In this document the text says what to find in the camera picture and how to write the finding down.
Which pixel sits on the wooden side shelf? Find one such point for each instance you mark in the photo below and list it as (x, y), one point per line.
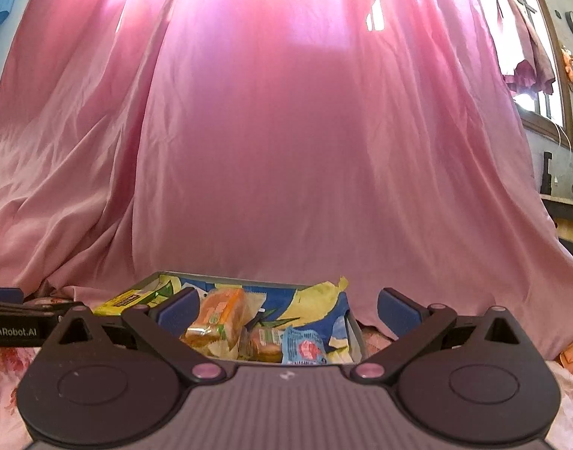
(560, 209)

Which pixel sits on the brown round cake packet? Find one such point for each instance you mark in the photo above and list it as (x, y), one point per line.
(262, 344)

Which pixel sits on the blue cartoon snack packet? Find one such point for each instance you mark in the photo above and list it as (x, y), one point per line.
(302, 347)

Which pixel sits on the wooden framed window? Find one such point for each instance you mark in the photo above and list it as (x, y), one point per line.
(544, 102)

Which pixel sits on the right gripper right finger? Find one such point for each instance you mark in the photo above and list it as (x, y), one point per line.
(419, 330)

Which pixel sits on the grey cardboard snack box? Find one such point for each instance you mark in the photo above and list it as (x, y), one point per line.
(322, 307)

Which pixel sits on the pink satin sheet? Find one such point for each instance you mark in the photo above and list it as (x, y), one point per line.
(291, 141)

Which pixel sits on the orange bread packet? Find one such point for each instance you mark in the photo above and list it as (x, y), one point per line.
(220, 319)

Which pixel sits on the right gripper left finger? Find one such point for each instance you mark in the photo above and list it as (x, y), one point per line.
(160, 328)

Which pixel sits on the yellow snack bar packet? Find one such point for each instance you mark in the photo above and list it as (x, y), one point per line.
(132, 298)

